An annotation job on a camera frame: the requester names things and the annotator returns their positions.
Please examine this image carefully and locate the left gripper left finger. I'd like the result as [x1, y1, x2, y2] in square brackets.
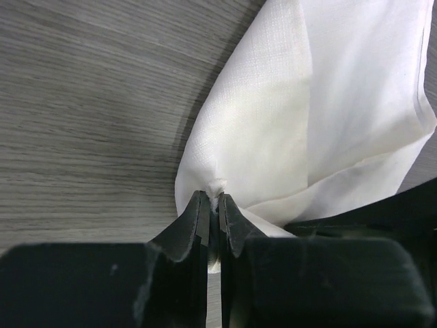
[1, 191, 210, 327]

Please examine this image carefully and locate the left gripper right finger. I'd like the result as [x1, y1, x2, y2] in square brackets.
[218, 194, 436, 327]

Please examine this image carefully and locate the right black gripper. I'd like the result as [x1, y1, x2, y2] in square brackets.
[283, 179, 437, 308]

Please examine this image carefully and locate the white cloth napkin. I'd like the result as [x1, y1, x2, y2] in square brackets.
[175, 1, 436, 236]

